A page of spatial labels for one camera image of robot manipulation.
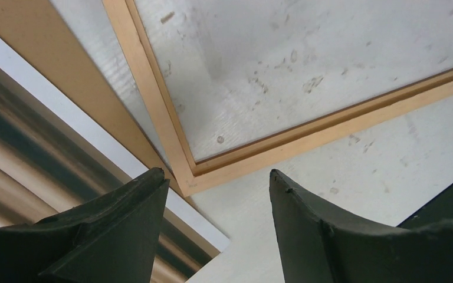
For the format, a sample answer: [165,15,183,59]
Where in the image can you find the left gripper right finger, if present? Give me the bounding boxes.
[269,169,453,282]

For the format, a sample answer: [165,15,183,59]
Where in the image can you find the clear acrylic sheet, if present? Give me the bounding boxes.
[136,1,453,162]

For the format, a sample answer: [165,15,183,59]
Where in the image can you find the wooden picture frame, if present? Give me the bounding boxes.
[103,1,453,196]

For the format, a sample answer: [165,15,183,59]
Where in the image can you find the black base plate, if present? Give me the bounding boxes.
[398,184,453,229]

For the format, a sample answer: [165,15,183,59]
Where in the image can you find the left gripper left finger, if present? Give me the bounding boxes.
[0,168,169,282]

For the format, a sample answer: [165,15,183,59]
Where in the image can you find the brown backing board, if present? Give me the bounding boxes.
[0,1,166,181]

